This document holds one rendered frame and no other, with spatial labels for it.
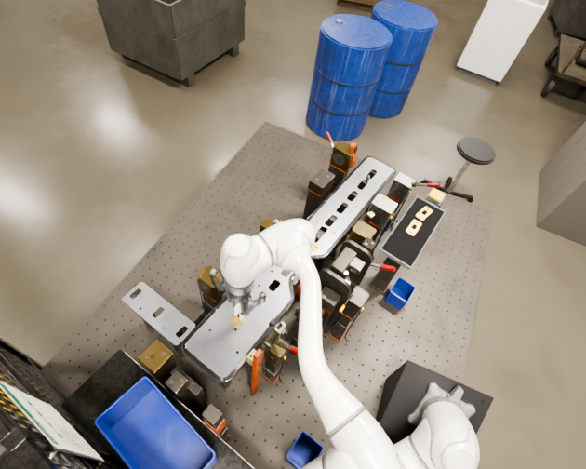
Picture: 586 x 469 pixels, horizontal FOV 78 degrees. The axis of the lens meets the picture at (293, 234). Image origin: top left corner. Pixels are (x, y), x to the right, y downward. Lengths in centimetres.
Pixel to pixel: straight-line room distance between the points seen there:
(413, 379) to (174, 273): 116
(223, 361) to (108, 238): 183
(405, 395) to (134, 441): 95
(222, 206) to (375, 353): 112
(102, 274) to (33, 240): 60
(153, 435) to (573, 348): 280
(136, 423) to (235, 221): 112
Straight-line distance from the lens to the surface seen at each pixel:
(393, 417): 161
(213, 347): 137
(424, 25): 389
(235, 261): 93
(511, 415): 283
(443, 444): 137
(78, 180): 344
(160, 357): 132
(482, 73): 550
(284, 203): 212
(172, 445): 128
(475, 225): 243
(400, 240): 151
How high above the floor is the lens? 229
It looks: 53 degrees down
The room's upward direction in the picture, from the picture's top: 11 degrees clockwise
